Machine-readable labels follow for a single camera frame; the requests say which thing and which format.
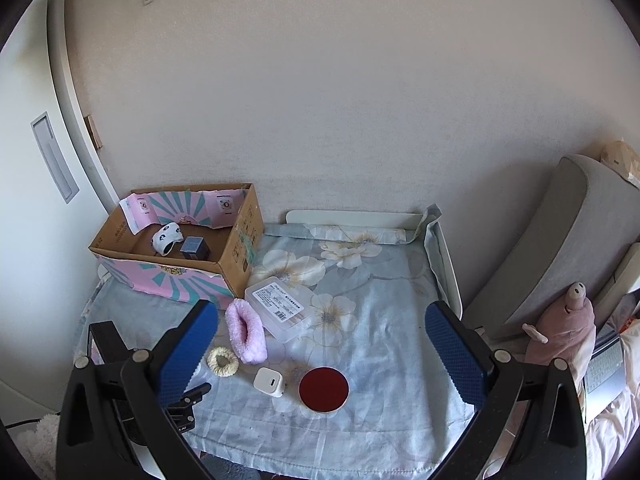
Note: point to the grey cushion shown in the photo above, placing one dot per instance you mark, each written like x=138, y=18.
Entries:
x=560, y=240

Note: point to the white fluffy rug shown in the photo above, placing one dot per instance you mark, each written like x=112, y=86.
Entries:
x=42, y=440

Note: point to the dark grey cube box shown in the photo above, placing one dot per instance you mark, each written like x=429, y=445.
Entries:
x=194, y=247

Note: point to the white charger plug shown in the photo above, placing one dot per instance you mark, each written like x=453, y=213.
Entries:
x=267, y=382

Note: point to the white patterned cloth roll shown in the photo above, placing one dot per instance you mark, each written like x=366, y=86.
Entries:
x=165, y=239

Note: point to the brown wall block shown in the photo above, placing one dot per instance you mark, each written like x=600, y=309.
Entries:
x=94, y=132

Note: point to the cardboard box with pink flaps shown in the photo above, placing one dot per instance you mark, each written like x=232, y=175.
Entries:
x=235, y=260

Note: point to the clear plastic swab box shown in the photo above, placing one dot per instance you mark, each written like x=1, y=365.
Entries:
x=277, y=307

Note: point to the beige plush toy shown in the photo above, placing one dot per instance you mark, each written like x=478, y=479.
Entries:
x=617, y=157

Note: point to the light blue floral sheet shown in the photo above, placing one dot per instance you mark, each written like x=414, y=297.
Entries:
x=380, y=310

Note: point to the silver laptop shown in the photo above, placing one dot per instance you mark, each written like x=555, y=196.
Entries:
x=602, y=370

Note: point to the pink blanket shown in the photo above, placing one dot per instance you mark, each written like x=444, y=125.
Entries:
x=610, y=435

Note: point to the grey tape roll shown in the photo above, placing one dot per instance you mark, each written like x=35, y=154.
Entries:
x=324, y=389

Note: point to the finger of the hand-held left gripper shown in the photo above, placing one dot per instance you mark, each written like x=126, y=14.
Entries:
x=192, y=395

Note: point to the pink plush toy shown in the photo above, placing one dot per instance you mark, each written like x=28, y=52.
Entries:
x=565, y=335

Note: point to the pink fluffy scrunchie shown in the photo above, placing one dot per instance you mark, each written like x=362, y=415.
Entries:
x=247, y=340

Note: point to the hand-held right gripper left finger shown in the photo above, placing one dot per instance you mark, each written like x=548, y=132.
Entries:
x=190, y=350

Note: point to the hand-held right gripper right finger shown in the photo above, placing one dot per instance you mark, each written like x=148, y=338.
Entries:
x=452, y=355

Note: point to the white sliding door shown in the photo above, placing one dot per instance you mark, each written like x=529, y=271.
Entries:
x=25, y=260

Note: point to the cream fluffy scrunchie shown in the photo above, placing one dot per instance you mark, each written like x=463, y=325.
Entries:
x=231, y=367

